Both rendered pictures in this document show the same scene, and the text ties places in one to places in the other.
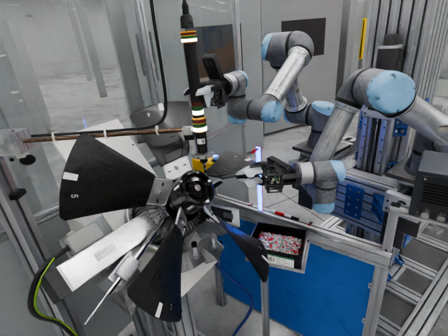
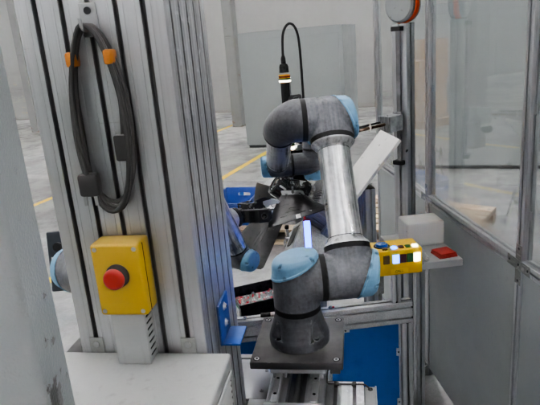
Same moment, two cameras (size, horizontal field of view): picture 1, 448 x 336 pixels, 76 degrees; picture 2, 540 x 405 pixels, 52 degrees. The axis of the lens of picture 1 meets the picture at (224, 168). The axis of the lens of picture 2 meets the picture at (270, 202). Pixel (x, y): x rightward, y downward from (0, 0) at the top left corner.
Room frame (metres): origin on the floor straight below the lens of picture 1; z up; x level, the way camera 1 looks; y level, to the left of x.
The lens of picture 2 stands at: (2.34, -1.43, 1.77)
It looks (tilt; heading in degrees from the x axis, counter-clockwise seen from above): 16 degrees down; 137
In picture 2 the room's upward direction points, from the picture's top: 5 degrees counter-clockwise
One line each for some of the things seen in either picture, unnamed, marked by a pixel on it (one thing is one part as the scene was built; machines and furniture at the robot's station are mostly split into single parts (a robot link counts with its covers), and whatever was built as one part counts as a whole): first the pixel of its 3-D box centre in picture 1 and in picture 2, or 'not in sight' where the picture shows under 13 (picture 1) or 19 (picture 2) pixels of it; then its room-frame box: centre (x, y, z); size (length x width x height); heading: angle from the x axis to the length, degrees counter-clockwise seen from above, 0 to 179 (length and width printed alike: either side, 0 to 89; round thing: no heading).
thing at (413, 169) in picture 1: (427, 160); not in sight; (1.06, -0.84, 1.09); 0.15 x 0.15 x 0.10
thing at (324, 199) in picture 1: (322, 194); not in sight; (0.89, -0.35, 1.08); 0.11 x 0.08 x 0.11; 6
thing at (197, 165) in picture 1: (211, 167); (394, 259); (1.33, 0.07, 1.02); 0.16 x 0.10 x 0.11; 51
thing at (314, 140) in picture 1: (321, 136); (298, 321); (1.45, -0.54, 1.09); 0.15 x 0.15 x 0.10
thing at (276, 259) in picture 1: (277, 244); (261, 299); (0.91, -0.19, 0.85); 0.22 x 0.17 x 0.07; 66
